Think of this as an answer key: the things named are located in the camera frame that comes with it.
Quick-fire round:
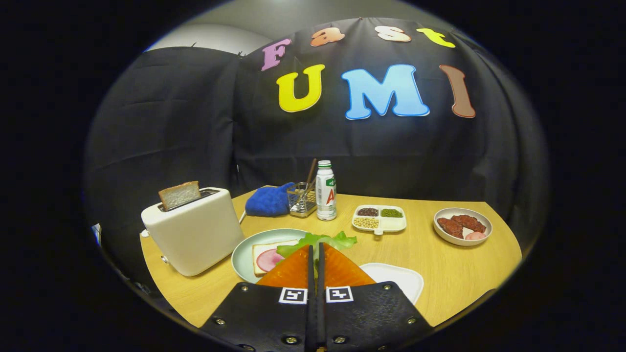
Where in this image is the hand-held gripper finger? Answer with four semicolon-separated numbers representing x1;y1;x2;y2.
200;244;318;352
317;242;436;352

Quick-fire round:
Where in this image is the green lettuce leaf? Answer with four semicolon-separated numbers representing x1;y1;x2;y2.
276;231;358;279

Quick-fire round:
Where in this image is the toasted bread slice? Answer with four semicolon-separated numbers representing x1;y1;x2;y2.
158;180;201;212

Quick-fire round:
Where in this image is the pink ham slice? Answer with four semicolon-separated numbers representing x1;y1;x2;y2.
256;248;287;273

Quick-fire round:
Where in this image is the white bread slice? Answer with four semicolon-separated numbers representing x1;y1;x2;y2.
252;240;300;278

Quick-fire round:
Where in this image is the pale green plate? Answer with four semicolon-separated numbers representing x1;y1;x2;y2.
231;228;323;284

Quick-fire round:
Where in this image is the white square plate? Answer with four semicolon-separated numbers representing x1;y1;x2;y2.
359;263;425;305

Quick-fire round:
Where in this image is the white bottle green label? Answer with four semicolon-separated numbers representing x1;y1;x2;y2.
315;160;337;221

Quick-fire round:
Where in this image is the blue oven mitt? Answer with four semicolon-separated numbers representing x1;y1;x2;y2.
245;182;296;218

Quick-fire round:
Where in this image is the white divided dish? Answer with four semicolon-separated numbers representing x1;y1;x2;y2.
352;204;407;236

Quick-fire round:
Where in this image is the white toaster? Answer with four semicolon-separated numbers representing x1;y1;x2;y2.
140;187;245;278

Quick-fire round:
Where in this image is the red-brown meat piece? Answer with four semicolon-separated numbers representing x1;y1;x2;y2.
450;214;487;234
437;217;464;239

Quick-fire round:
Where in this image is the white round meat plate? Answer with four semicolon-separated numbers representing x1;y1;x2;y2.
433;207;493;246

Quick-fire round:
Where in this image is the black backdrop cloth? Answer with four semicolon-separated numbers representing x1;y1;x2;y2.
82;17;551;274

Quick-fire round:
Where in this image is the metal wire utensil holder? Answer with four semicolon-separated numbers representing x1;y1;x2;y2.
287;182;318;218

